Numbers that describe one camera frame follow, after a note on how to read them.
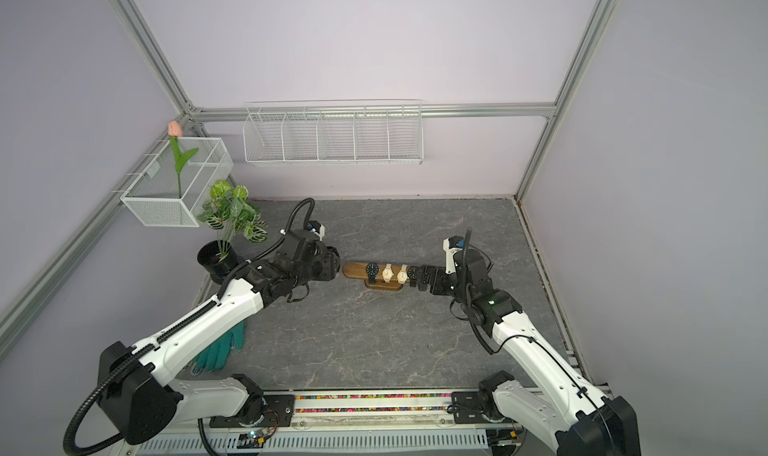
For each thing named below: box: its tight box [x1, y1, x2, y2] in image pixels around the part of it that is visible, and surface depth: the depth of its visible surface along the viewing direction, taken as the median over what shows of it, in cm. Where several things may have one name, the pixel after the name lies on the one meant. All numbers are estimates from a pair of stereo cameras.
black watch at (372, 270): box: [366, 262, 379, 284], surface depth 92 cm
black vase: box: [197, 240, 243, 285], surface depth 88 cm
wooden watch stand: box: [342, 263, 408, 291], surface depth 91 cm
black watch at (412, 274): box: [407, 265, 418, 287], surface depth 91 cm
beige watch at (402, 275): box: [397, 264, 408, 285], surface depth 91 cm
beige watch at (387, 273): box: [382, 263, 395, 283], surface depth 91 cm
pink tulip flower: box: [168, 120, 199, 199], surface depth 85 cm
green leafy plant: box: [198, 180, 269, 261], surface depth 80 cm
